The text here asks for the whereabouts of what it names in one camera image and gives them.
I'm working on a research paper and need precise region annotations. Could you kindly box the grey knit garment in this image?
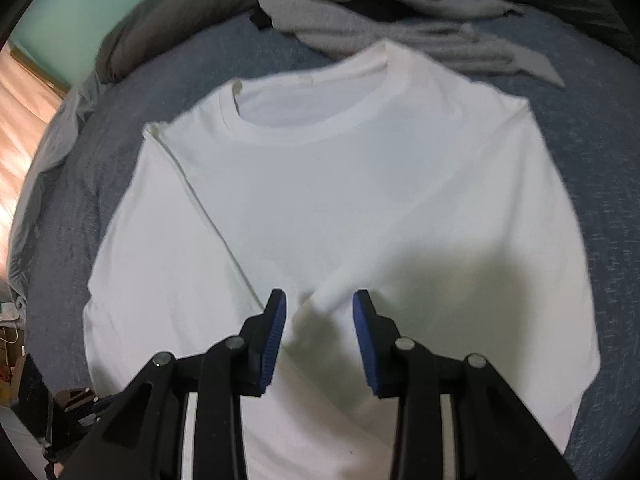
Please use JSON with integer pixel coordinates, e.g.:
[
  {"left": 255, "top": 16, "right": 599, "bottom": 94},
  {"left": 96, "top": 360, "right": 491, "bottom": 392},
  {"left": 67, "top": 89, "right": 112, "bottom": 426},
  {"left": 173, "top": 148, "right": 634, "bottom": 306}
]
[{"left": 255, "top": 0, "right": 566, "bottom": 86}]

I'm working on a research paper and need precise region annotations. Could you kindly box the blue speckled bedspread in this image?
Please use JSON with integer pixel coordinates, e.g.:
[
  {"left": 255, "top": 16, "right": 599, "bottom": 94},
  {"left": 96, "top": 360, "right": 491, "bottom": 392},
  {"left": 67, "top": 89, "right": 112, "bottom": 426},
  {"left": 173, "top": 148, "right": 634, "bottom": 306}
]
[{"left": 20, "top": 10, "right": 640, "bottom": 480}]

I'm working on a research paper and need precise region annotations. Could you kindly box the peach window curtain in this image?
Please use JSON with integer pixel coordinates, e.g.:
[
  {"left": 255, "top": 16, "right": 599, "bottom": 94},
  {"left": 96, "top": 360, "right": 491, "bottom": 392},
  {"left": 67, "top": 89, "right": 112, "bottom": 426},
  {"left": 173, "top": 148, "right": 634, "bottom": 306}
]
[{"left": 0, "top": 45, "right": 71, "bottom": 271}]

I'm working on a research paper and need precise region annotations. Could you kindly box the white long-sleeve shirt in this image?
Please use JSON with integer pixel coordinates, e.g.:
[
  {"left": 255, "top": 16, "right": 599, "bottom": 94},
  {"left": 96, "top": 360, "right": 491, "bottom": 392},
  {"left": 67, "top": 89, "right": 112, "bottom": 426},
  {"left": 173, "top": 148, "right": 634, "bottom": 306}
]
[{"left": 82, "top": 40, "right": 601, "bottom": 480}]

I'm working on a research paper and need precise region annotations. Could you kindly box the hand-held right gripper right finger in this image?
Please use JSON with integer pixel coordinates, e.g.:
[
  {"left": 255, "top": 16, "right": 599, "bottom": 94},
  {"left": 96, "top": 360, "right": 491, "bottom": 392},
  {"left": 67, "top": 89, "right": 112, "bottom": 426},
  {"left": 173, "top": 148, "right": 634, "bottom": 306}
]
[{"left": 351, "top": 289, "right": 578, "bottom": 480}]

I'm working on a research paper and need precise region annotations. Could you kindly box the light blue bed sheet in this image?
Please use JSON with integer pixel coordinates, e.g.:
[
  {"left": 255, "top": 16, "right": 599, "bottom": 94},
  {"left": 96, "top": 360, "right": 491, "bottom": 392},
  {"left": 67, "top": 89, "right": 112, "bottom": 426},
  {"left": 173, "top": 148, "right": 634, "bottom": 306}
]
[{"left": 7, "top": 80, "right": 101, "bottom": 311}]

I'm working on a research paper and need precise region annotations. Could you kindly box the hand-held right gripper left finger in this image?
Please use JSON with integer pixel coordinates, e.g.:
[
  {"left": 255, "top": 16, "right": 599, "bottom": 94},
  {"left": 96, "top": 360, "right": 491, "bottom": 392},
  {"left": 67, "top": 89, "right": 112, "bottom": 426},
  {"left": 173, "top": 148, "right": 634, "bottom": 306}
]
[{"left": 60, "top": 288, "right": 288, "bottom": 480}]

